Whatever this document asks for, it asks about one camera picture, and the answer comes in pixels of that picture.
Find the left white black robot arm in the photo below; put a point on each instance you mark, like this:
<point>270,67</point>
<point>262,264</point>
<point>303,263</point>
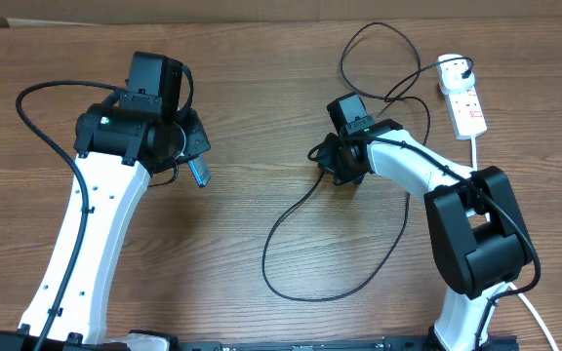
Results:
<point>121,143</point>

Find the blue Galaxy smartphone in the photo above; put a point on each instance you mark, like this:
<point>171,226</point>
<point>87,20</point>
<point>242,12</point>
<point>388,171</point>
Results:
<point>200,171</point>

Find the white charger plug adapter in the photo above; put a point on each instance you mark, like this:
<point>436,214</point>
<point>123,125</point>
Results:
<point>455,75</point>

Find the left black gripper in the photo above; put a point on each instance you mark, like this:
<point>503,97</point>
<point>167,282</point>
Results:
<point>198,138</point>

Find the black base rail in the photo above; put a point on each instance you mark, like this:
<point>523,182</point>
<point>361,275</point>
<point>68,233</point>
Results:
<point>389,343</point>

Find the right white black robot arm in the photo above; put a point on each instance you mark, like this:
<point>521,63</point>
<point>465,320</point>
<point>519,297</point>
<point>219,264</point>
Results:
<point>479,238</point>

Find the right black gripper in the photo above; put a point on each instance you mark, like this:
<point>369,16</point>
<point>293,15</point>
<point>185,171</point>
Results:
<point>326,161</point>

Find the white power strip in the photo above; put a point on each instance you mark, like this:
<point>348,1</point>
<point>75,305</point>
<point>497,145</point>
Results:
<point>466,114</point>

